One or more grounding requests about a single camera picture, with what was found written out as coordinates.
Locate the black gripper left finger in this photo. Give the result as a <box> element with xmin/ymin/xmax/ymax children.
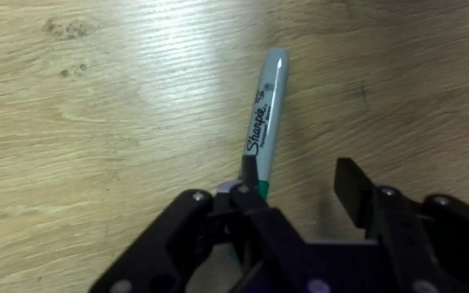
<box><xmin>87</xmin><ymin>154</ymin><xmax>304</xmax><ymax>293</ymax></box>

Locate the green Sharpie marker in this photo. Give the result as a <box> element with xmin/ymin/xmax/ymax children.
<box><xmin>239</xmin><ymin>47</ymin><xmax>288</xmax><ymax>200</ymax></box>

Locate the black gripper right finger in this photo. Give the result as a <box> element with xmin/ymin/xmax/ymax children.
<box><xmin>333</xmin><ymin>158</ymin><xmax>469</xmax><ymax>293</ymax></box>

